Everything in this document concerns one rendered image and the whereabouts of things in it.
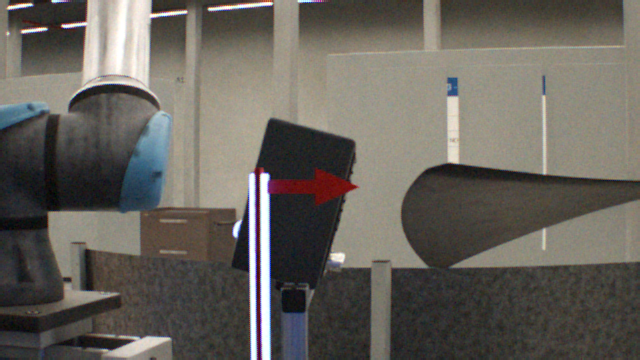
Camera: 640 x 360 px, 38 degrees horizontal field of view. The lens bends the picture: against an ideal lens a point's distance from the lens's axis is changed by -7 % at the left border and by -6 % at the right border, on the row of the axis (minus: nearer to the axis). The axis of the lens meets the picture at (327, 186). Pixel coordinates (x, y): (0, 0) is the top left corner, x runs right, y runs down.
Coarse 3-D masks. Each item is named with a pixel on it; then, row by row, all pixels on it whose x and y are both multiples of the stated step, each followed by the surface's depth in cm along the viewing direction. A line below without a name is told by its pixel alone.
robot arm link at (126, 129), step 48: (96, 0) 121; (144, 0) 122; (96, 48) 117; (144, 48) 119; (96, 96) 111; (144, 96) 114; (96, 144) 108; (144, 144) 109; (96, 192) 109; (144, 192) 110
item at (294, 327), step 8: (296, 288) 114; (288, 320) 114; (296, 320) 115; (304, 320) 114; (288, 328) 114; (296, 328) 115; (304, 328) 114; (288, 336) 114; (296, 336) 115; (304, 336) 114; (288, 344) 114; (296, 344) 115; (304, 344) 114; (288, 352) 114; (296, 352) 115; (304, 352) 114
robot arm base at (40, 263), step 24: (48, 216) 113; (0, 240) 106; (24, 240) 108; (48, 240) 112; (0, 264) 105; (24, 264) 107; (48, 264) 110; (0, 288) 105; (24, 288) 106; (48, 288) 109
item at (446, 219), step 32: (416, 192) 57; (448, 192) 57; (480, 192) 57; (512, 192) 58; (544, 192) 58; (576, 192) 58; (608, 192) 60; (416, 224) 64; (448, 224) 65; (480, 224) 66; (512, 224) 68; (544, 224) 70; (448, 256) 72
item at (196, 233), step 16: (160, 208) 783; (176, 208) 793; (192, 208) 787; (208, 208) 782; (224, 208) 777; (144, 224) 753; (160, 224) 747; (176, 224) 742; (192, 224) 737; (208, 224) 732; (224, 224) 743; (144, 240) 753; (160, 240) 748; (176, 240) 742; (192, 240) 737; (208, 240) 732; (224, 240) 755; (160, 256) 747; (176, 256) 742; (192, 256) 737; (208, 256) 733; (224, 256) 755
